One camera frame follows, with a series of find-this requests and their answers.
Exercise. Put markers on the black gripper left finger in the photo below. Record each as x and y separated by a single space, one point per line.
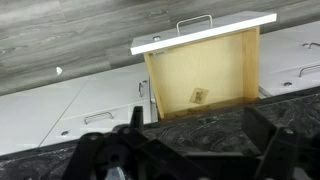
110 150

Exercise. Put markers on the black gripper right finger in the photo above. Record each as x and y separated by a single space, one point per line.
276 153

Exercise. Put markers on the white-front wooden drawer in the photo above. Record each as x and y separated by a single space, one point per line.
200 66

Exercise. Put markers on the white closed drawer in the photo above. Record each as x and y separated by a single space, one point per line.
283 71
128 115

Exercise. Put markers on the white cabinet drawer right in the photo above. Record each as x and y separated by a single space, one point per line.
283 43

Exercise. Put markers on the white paper scrap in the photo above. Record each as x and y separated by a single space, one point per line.
59 70

